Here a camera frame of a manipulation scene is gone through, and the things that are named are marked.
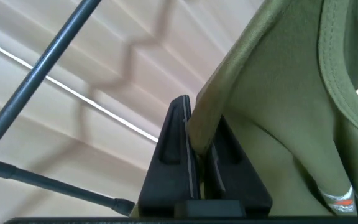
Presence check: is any black clothes rack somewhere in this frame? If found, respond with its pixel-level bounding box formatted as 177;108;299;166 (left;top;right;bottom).
0;0;136;217

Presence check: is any green printed t-shirt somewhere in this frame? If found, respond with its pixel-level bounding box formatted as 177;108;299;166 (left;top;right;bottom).
129;0;358;218

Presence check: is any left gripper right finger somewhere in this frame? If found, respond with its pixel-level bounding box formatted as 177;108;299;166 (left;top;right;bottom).
201;115;273;218

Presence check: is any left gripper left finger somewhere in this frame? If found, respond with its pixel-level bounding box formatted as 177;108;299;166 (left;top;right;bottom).
137;94;202;218

